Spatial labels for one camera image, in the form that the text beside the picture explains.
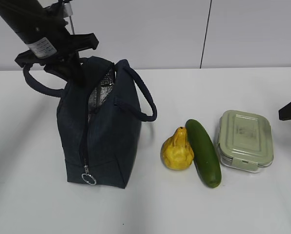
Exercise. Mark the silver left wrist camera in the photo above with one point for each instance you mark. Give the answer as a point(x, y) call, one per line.
point(67, 9)

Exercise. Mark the yellow pear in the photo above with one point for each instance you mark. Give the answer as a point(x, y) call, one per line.
point(176, 151)

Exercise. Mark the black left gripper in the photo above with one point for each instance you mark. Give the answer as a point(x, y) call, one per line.
point(50, 44)

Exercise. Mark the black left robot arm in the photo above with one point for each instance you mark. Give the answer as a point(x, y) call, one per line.
point(7, 13)

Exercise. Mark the dark navy lunch bag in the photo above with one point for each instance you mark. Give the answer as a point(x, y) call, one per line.
point(100, 123)

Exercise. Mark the green lidded food container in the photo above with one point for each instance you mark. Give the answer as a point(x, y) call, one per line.
point(244, 141)

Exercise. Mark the green cucumber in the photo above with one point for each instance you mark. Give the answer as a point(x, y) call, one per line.
point(205, 157)

